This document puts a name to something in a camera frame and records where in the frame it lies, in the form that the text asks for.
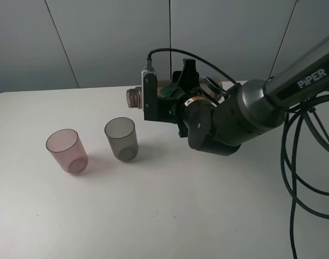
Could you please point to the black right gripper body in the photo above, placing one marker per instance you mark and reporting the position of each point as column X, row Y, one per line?
column 171, row 110

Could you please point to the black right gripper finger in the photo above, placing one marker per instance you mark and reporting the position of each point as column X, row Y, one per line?
column 188, row 78

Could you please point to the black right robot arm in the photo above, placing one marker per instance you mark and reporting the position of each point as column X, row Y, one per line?
column 240, row 113

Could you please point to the grey translucent plastic cup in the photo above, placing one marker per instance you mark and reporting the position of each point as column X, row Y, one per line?
column 121, row 135

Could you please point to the pink translucent plastic cup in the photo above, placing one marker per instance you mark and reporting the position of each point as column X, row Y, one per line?
column 68, row 151

